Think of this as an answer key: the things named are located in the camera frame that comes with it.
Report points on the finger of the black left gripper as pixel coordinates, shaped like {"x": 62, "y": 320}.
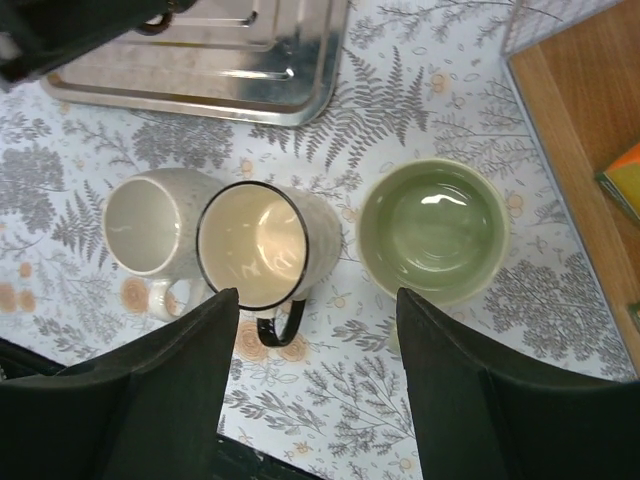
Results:
{"x": 38, "y": 37}

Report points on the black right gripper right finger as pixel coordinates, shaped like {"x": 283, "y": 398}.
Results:
{"x": 482, "y": 410}

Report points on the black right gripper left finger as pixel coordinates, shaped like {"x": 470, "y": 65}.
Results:
{"x": 146, "y": 410}

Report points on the white speckled mug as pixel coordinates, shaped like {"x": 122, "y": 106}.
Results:
{"x": 149, "y": 225}

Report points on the light green mug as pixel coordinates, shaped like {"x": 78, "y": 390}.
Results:
{"x": 434, "y": 226}

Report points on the cream mug black handle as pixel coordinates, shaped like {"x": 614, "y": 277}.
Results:
{"x": 273, "y": 245}

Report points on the silver metal tray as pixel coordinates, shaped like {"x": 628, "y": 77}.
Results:
{"x": 268, "y": 62}

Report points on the sponge pack upper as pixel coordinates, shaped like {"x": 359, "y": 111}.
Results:
{"x": 621, "y": 181}

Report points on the floral table mat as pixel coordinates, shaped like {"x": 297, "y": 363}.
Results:
{"x": 418, "y": 79}

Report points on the white wire wooden shelf rack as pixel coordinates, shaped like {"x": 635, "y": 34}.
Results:
{"x": 576, "y": 66}

